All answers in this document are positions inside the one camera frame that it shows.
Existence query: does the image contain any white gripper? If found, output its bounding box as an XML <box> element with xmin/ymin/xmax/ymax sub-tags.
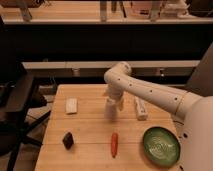
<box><xmin>104</xmin><ymin>85</ymin><xmax>124</xmax><ymax>111</ymax></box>

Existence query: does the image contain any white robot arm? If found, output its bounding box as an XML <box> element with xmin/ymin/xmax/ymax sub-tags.
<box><xmin>104</xmin><ymin>62</ymin><xmax>213</xmax><ymax>171</ymax></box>

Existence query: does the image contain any green ceramic bowl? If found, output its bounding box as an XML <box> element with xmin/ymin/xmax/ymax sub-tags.
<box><xmin>142</xmin><ymin>127</ymin><xmax>181</xmax><ymax>167</ymax></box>

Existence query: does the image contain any white tube with cap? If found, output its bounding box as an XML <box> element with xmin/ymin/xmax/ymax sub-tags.
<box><xmin>135</xmin><ymin>97</ymin><xmax>148</xmax><ymax>121</ymax></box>

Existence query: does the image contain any orange carrot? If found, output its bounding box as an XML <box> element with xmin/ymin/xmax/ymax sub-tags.
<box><xmin>111</xmin><ymin>133</ymin><xmax>118</xmax><ymax>158</ymax></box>

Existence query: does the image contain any dark brown block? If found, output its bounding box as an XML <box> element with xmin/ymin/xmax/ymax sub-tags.
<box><xmin>62</xmin><ymin>132</ymin><xmax>74</xmax><ymax>149</ymax></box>

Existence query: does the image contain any black office chair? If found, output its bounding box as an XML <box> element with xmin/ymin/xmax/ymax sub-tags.
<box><xmin>0</xmin><ymin>62</ymin><xmax>50</xmax><ymax>171</ymax></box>

